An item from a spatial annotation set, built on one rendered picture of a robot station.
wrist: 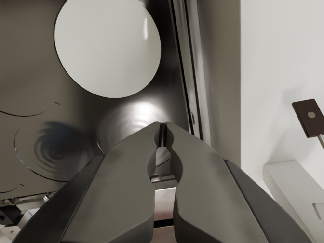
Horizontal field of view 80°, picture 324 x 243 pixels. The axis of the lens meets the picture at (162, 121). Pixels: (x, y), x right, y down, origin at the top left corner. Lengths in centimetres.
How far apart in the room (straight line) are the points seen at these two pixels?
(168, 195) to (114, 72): 22
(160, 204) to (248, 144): 22
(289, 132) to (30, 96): 26
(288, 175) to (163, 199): 21
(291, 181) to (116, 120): 18
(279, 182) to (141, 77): 16
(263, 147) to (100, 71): 17
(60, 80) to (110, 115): 6
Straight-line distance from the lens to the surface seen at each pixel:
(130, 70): 21
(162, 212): 38
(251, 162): 20
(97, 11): 21
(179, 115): 23
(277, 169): 20
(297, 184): 19
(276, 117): 18
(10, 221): 42
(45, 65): 23
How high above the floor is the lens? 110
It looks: 60 degrees down
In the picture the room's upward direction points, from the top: 178 degrees clockwise
